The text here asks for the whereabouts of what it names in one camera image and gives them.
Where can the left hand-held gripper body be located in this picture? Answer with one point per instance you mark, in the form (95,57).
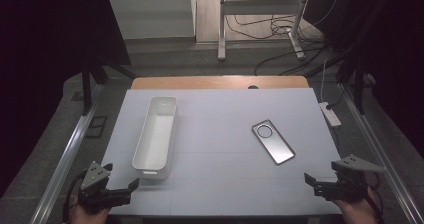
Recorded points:
(95,177)

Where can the person's left hand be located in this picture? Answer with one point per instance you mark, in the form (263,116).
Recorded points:
(85,216)

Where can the white plastic bin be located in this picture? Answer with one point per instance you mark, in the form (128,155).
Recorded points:
(155,140)

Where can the white cabinet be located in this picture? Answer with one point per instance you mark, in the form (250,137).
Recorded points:
(153,15)

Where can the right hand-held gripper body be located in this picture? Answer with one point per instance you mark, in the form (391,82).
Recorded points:
(346,187)

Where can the dark curtain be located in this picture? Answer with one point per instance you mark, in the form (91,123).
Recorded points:
(50,50)
(393,50)

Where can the wooden table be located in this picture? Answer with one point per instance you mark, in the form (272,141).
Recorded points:
(206,83)

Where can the white board sheet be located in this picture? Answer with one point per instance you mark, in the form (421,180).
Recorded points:
(220,134)

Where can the aluminium rail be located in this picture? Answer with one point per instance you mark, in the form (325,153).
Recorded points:
(63,157)
(376,144)

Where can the person's right hand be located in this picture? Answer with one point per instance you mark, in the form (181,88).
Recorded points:
(355,212)

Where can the white desk frame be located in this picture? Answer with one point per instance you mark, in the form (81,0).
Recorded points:
(260,7)

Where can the black metal stand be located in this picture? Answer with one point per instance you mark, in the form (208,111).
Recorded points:
(358,90)
(87,87)

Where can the black floor plate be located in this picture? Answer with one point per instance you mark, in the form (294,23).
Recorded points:
(96,126)

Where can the white power strip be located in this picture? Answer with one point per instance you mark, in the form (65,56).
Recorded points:
(330,114)

